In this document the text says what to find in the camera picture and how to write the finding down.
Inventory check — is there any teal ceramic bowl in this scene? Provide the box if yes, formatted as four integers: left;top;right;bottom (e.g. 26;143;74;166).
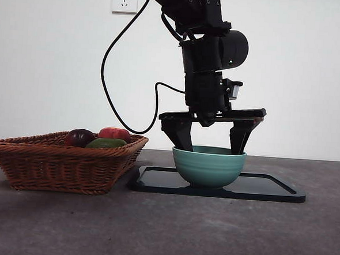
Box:
169;144;248;192

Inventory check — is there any black rectangular tray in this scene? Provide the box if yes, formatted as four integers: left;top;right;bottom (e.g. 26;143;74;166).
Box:
128;164;308;204

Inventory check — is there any green avocado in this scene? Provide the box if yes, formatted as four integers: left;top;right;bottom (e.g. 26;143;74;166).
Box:
84;136;128;151

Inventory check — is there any dark red plum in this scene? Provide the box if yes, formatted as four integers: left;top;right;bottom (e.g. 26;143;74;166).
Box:
64;127;95;149

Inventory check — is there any brown wicker basket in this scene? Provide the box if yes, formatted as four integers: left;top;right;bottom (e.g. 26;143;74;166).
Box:
0;126;150;198

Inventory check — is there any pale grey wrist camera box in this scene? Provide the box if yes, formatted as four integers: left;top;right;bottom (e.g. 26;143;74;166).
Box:
221;78;243;102

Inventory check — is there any short black cable loop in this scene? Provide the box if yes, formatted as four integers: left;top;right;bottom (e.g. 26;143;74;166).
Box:
158;13;192;47

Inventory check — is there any long black cable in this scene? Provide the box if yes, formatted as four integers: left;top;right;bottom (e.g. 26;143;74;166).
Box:
96;0;193;137

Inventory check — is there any white wall socket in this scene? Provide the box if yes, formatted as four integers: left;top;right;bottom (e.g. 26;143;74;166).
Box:
111;0;138;15

